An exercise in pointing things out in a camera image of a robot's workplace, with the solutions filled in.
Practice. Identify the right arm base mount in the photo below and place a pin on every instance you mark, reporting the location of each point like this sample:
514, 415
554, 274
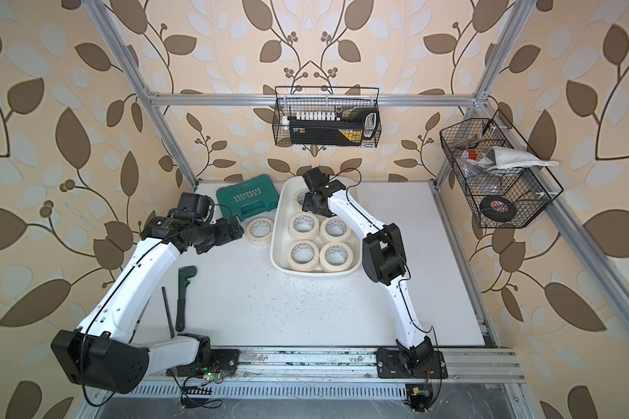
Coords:
395, 364

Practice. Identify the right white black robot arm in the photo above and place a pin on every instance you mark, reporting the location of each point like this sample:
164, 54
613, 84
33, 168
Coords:
383, 252

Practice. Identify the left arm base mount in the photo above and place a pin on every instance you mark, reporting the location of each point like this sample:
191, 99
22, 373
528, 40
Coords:
212, 365

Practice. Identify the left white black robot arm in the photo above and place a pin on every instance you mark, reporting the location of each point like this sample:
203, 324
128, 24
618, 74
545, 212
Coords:
99, 353

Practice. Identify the masking tape roll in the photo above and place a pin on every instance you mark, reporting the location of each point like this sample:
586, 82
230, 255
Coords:
303, 256
304, 226
336, 257
259, 231
300, 198
334, 230

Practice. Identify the green tool case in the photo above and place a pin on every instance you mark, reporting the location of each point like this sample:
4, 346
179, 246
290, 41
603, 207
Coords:
249, 198

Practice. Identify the white cloth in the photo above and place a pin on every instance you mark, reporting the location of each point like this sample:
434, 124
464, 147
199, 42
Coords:
510, 158

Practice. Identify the black wire basket right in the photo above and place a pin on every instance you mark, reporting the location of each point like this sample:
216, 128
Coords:
530, 189

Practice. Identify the white plastic storage tray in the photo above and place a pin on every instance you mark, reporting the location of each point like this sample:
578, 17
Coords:
281, 239

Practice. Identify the black hex key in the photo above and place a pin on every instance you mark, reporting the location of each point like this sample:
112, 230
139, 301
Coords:
167, 310

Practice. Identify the black wire basket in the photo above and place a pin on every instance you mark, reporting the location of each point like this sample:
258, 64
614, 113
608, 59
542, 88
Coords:
290, 100
530, 189

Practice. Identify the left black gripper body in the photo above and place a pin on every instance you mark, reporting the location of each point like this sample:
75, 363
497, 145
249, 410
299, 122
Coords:
230, 230

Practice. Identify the black wire basket back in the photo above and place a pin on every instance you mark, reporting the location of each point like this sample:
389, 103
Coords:
290, 100

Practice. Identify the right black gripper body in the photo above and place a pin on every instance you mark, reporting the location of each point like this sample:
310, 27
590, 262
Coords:
310, 203

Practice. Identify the black tape roll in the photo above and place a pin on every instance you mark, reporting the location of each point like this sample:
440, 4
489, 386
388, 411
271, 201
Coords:
498, 209

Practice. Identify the black yellow box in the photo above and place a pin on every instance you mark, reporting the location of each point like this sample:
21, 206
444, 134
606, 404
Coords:
355, 127

